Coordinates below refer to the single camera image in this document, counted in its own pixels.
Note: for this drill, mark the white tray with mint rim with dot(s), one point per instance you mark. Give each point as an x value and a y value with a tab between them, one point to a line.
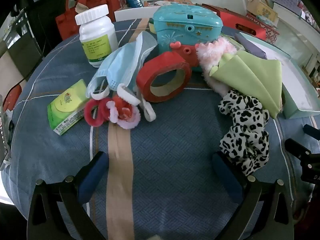
300	87

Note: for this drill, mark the black cabinet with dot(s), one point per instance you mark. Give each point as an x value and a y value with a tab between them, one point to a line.
22	45

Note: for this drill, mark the colourful toy box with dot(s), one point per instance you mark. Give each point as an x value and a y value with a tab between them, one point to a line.
157	3

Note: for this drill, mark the leopard print scrunchie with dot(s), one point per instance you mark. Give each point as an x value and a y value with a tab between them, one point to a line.
246	130

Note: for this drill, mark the light green cloth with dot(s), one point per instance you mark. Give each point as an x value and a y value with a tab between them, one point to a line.
252	80

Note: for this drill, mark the green tissue packet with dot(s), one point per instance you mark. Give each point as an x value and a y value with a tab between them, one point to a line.
66	105

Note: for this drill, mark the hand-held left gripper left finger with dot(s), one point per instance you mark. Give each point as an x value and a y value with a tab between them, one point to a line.
92	177

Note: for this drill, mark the red handbag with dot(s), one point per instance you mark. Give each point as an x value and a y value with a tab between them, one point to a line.
67	22

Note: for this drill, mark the white pill bottle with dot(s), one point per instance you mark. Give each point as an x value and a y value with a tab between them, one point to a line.
97	30

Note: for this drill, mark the tan basket bag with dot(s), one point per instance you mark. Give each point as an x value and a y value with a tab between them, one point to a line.
262	8

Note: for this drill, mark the grey blue face mask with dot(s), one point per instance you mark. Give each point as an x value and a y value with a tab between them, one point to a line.
143	46

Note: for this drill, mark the red cardboard box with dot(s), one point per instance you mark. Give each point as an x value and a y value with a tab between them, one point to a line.
240	21

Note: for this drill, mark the red tape roll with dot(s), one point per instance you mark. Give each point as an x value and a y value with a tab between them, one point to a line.
147	77

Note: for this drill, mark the red patterned box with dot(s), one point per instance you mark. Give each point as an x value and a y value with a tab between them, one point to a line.
271	31

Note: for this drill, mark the light blue face mask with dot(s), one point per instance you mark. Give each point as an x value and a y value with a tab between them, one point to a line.
113	67

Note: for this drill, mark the white board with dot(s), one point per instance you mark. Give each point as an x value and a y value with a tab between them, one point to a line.
130	15

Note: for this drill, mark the red round object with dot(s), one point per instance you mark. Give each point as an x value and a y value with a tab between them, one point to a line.
12	97

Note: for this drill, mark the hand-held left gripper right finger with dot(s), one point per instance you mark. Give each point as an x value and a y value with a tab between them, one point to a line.
225	177

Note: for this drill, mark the pink fluffy cloth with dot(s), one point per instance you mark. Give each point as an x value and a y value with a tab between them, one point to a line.
212	53

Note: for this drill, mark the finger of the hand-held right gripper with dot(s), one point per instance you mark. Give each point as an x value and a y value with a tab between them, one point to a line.
296	148
312	131

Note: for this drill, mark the dark flat panel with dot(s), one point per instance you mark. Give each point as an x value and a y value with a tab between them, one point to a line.
3	135

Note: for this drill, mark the purple card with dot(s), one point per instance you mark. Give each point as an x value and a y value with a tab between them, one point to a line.
250	46

